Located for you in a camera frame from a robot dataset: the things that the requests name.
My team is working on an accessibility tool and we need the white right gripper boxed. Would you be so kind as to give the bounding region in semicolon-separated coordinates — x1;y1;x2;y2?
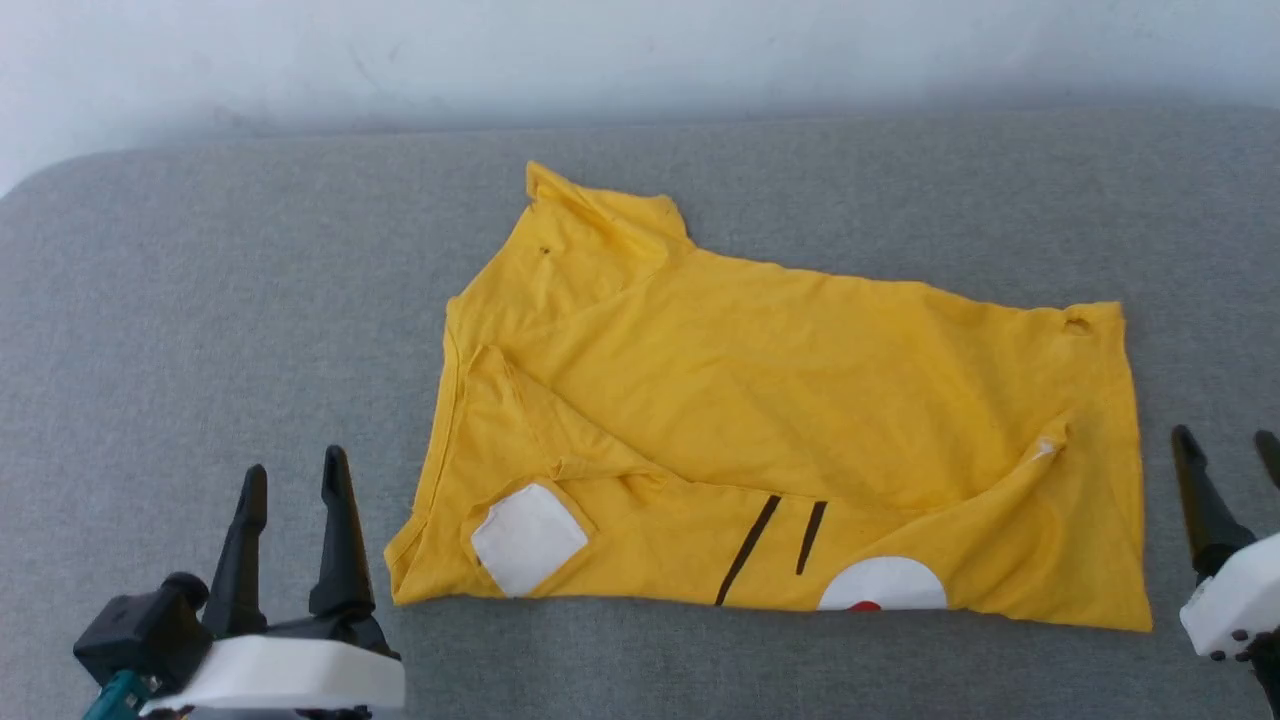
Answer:
1172;425;1280;662

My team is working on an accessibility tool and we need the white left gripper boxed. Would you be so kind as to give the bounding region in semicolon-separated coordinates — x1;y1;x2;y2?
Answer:
140;446;407;720

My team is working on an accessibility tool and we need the yellow t-shirt with print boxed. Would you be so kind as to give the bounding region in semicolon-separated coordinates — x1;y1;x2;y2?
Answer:
385;160;1153;633

